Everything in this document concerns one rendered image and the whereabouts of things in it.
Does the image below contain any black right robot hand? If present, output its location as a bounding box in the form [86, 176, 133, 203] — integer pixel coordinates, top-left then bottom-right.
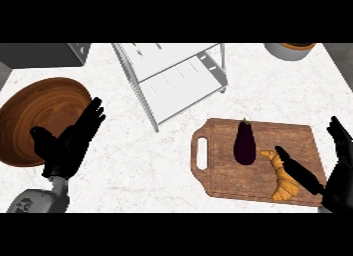
[274, 115, 353, 214]

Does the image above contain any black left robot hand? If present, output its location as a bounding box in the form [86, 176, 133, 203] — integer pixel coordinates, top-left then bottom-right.
[29, 96, 108, 180]

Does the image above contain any brown wooden cutting board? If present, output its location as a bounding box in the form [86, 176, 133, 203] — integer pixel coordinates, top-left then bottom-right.
[189, 117, 330, 208]

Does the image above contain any dark purple eggplant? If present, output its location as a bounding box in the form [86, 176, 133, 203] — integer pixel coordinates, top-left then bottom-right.
[232, 118, 259, 166]

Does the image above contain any brown wooden bowl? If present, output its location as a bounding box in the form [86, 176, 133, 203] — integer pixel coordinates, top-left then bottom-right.
[0, 77, 93, 168]

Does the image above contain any orange twisted bread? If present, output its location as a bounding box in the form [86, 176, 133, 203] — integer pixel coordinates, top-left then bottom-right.
[259, 149, 300, 202]

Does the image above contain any dark grey appliance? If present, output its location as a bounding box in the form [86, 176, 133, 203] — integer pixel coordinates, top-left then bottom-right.
[0, 43, 93, 70]

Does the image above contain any grey pot with orange rim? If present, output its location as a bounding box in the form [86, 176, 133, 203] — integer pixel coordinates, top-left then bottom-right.
[263, 43, 318, 62]

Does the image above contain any white wire tiered basket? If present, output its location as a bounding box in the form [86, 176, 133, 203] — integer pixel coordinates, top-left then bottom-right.
[110, 43, 229, 133]

